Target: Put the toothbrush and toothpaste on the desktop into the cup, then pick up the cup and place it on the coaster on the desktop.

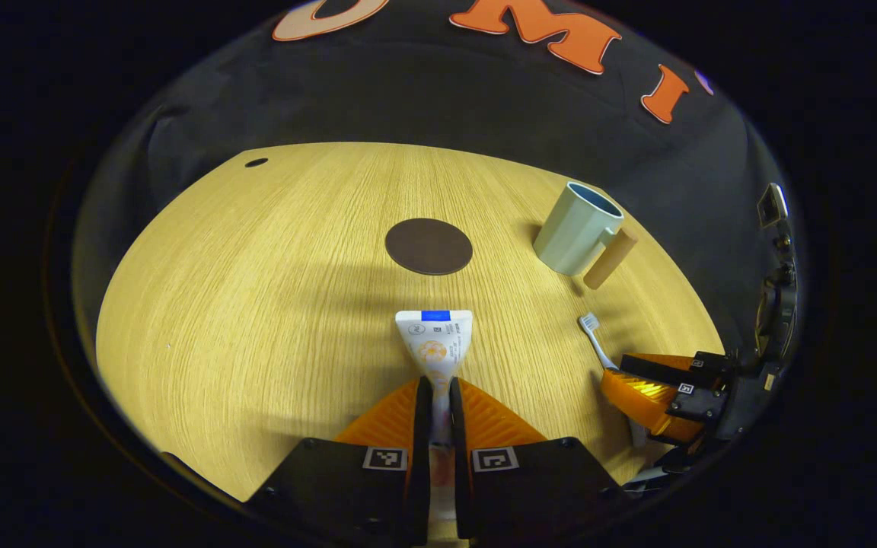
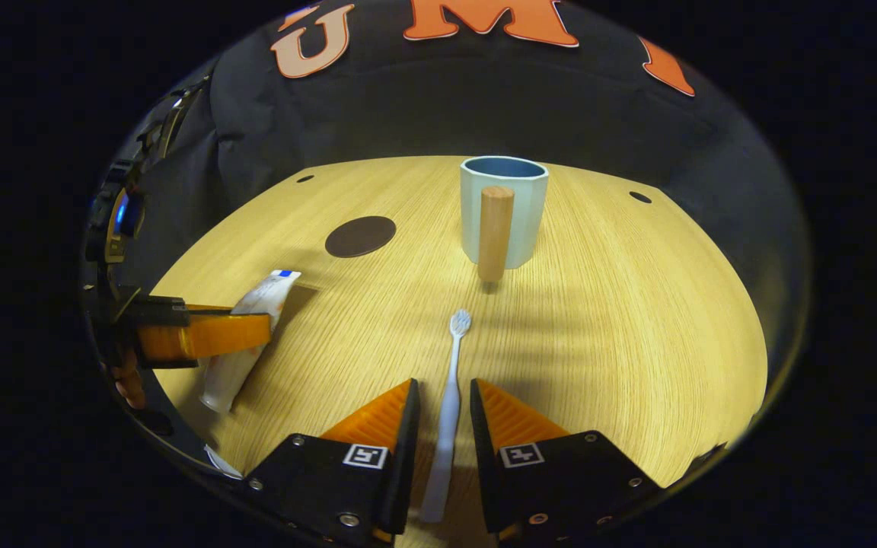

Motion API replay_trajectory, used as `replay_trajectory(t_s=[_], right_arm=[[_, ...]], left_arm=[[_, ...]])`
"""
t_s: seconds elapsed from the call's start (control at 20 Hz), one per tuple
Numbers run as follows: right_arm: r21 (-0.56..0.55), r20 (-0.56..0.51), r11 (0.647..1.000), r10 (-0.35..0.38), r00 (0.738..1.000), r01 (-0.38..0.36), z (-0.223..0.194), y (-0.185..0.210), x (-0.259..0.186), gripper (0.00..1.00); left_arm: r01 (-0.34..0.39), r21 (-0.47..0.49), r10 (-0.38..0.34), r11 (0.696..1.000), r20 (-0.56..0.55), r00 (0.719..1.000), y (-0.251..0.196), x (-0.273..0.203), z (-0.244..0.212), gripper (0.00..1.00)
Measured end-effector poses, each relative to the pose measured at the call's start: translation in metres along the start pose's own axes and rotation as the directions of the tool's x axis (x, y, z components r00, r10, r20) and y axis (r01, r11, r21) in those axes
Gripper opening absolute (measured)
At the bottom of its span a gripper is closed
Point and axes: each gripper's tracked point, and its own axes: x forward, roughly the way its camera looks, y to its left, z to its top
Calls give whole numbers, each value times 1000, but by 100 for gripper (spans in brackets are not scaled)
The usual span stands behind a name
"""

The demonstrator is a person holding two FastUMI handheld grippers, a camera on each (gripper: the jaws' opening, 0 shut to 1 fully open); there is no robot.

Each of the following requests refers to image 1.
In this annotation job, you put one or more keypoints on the light blue toothbrush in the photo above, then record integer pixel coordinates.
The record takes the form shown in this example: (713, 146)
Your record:
(597, 339)

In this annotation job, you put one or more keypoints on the black backdrop cloth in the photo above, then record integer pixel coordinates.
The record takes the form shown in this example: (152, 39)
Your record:
(438, 99)

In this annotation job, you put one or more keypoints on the white toothpaste tube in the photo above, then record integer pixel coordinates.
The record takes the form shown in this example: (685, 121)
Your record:
(433, 342)

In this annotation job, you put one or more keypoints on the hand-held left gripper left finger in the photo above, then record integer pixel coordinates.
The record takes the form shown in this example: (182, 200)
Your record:
(420, 449)

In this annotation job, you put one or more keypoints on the brown round coaster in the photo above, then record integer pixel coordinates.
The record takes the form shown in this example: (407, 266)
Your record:
(428, 246)

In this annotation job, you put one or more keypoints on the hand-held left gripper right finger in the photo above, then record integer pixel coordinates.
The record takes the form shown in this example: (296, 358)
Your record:
(460, 449)

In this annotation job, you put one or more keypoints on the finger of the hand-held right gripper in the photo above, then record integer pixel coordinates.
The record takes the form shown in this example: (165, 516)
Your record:
(667, 368)
(648, 403)

